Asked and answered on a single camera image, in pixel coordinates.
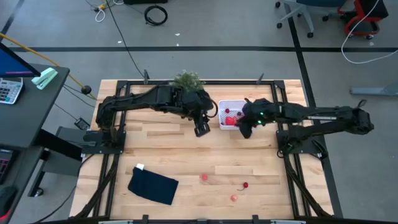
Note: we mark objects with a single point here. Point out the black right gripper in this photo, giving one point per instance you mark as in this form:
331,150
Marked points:
261,112

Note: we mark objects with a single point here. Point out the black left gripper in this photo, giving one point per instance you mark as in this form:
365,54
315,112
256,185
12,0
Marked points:
196,104

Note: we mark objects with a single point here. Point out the pink bumpy toy fruit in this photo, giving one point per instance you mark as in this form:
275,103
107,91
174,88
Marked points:
204,177
234,198

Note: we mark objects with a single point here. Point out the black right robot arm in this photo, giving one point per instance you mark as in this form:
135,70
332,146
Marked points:
326,113

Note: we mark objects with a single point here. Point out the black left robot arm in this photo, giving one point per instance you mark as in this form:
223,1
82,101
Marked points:
133,101

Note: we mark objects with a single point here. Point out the white perforated plastic basket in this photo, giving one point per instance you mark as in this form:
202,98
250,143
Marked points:
224,107

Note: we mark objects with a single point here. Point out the green potted plant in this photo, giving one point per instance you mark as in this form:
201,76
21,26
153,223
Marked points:
188,81

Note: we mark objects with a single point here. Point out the dark blue folded cloth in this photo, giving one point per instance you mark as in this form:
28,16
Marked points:
152,186

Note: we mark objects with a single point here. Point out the small black power box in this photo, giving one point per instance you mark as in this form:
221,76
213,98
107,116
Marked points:
82,123

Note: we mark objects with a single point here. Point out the black ball weight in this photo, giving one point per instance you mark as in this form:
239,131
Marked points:
86,90

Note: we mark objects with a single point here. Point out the grey metal floor bar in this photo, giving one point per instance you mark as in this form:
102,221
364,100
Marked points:
373,91

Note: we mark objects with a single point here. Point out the grey desk base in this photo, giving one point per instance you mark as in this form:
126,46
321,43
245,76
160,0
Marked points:
62,161

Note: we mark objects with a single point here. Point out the grey office chair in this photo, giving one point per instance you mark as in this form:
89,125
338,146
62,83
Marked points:
320,2

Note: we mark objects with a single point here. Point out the mint green stapler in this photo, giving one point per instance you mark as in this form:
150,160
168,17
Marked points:
45,77

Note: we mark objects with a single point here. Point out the dark grey office desk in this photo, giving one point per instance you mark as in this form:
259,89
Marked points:
28,118

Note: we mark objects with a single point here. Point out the red and black cart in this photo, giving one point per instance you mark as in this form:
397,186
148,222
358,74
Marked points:
377,7

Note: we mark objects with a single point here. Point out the grey desk calculator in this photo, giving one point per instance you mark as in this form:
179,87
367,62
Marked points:
9,91

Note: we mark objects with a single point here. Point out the flat monitor with blue screen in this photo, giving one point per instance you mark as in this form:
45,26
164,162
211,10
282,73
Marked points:
12,65

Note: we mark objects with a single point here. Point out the backlit black keyboard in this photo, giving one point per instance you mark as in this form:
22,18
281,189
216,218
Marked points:
3,165

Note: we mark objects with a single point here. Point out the black computer mouse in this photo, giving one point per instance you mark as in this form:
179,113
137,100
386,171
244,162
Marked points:
6,199

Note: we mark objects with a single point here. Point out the black aluminium table frame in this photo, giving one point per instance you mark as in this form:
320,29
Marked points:
233,82

